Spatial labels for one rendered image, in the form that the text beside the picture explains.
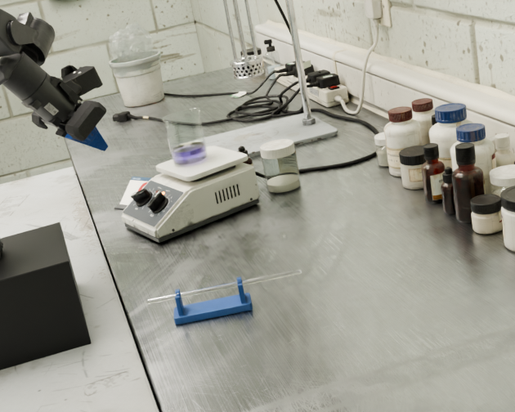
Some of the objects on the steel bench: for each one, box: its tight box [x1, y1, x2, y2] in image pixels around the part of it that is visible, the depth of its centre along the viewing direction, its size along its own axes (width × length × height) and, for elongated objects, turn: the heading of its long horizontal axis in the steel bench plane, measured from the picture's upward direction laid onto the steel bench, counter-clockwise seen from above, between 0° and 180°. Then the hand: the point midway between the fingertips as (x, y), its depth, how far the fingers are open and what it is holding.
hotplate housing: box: [121, 163, 260, 243], centre depth 147 cm, size 22×13×8 cm, turn 150°
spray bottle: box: [264, 39, 280, 79], centre depth 238 cm, size 4×4×11 cm
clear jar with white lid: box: [260, 139, 301, 194], centre depth 152 cm, size 6×6×8 cm
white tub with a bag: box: [109, 21, 164, 107], centre depth 238 cm, size 14×14×21 cm
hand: (90, 135), depth 140 cm, fingers closed
